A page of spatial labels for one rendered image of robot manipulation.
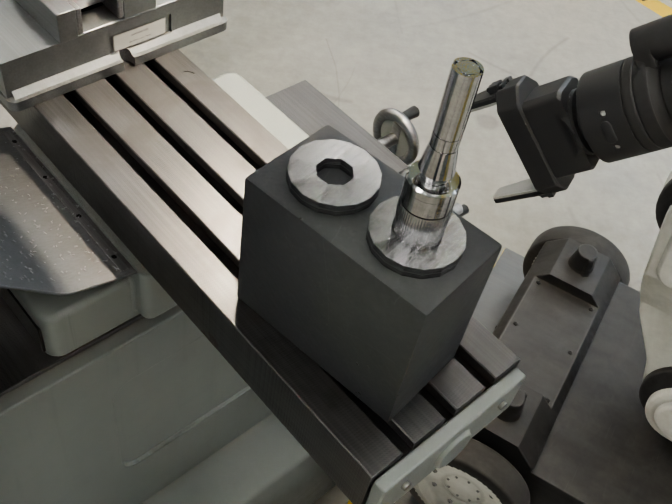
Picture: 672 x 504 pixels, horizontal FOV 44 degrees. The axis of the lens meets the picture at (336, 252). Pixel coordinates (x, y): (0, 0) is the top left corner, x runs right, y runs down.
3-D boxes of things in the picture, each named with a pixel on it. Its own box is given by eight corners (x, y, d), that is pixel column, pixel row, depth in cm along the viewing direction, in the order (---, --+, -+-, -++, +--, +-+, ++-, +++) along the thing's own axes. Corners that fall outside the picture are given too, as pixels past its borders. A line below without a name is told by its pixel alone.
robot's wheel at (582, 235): (607, 318, 167) (648, 255, 152) (599, 335, 164) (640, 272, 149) (518, 273, 172) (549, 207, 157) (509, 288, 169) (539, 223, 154)
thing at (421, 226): (384, 238, 72) (396, 192, 68) (401, 204, 75) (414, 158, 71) (434, 257, 72) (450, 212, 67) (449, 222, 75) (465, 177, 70)
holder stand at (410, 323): (309, 242, 98) (330, 112, 83) (456, 355, 90) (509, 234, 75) (235, 297, 91) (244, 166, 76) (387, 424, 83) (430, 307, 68)
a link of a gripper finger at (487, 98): (460, 107, 86) (511, 89, 82) (448, 121, 84) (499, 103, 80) (453, 93, 85) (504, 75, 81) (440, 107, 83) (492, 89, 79)
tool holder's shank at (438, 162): (410, 181, 68) (441, 71, 59) (422, 158, 70) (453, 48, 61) (446, 194, 67) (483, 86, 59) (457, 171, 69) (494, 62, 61)
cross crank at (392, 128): (385, 134, 167) (396, 88, 158) (426, 168, 162) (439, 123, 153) (326, 164, 159) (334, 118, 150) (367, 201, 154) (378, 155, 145)
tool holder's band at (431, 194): (396, 192, 68) (398, 183, 67) (414, 158, 71) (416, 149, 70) (450, 212, 67) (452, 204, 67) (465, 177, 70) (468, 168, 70)
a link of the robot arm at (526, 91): (567, 166, 88) (679, 137, 80) (537, 215, 81) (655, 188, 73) (517, 62, 84) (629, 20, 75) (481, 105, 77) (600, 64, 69)
